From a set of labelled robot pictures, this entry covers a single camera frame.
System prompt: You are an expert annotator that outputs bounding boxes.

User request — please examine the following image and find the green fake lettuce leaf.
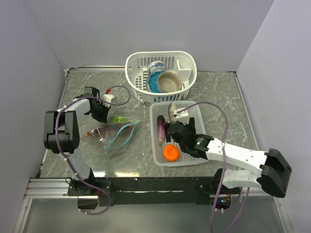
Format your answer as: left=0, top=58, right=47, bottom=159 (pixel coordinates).
left=110, top=116, right=130, bottom=123

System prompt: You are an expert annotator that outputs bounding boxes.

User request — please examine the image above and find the orange fake fruit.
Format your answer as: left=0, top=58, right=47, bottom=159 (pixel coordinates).
left=162, top=144, right=179, bottom=162

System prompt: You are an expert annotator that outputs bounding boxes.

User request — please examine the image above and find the clear zip top bag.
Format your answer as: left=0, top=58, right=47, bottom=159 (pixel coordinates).
left=86, top=118, right=140, bottom=150

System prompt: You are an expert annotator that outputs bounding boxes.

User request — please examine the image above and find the purple fake eggplant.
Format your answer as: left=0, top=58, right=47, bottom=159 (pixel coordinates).
left=157, top=115, right=165, bottom=146

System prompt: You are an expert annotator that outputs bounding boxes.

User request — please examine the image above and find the beige fake mushroom piece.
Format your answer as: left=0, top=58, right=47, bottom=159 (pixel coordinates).
left=168, top=101, right=177, bottom=123

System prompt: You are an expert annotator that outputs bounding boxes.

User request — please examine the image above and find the clear perforated plastic tray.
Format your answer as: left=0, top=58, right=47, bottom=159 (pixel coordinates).
left=149, top=102, right=207, bottom=167

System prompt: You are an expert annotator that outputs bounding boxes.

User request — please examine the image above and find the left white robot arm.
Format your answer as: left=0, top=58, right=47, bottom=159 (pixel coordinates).
left=44, top=86, right=115, bottom=195

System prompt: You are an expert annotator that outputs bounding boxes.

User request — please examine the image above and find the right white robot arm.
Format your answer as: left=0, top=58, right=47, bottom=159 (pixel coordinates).
left=167, top=121, right=292, bottom=198

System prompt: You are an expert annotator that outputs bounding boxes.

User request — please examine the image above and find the beige ceramic bowl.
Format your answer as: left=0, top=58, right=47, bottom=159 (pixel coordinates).
left=158, top=71, right=182, bottom=93

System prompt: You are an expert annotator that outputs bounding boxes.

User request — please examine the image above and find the blue plate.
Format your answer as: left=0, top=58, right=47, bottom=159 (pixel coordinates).
left=146, top=71, right=165, bottom=93

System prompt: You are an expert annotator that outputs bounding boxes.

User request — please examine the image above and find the white plastic dish basket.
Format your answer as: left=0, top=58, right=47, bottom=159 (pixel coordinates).
left=125, top=51, right=197, bottom=103

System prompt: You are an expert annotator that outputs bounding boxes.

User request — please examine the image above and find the blue floral white cup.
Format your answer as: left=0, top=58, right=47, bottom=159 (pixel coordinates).
left=147, top=60, right=165, bottom=74

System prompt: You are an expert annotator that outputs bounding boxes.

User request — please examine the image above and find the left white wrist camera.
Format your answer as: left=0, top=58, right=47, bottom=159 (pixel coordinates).
left=101, top=88, right=115, bottom=106

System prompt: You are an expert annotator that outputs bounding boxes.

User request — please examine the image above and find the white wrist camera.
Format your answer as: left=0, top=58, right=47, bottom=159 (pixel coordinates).
left=173, top=108, right=190, bottom=125
left=101, top=88, right=115, bottom=106

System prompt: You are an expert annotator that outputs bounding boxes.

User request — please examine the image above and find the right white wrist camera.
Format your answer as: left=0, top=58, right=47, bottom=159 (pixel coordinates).
left=173, top=108, right=190, bottom=125

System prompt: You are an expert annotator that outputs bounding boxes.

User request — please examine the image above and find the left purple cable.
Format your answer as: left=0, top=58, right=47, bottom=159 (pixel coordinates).
left=54, top=85, right=132, bottom=216

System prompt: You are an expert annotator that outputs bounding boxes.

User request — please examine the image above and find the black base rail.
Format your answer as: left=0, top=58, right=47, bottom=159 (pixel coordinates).
left=67, top=177, right=218, bottom=210

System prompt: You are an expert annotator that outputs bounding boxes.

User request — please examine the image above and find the aluminium frame rail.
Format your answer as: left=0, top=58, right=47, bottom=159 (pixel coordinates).
left=13, top=178, right=97, bottom=233

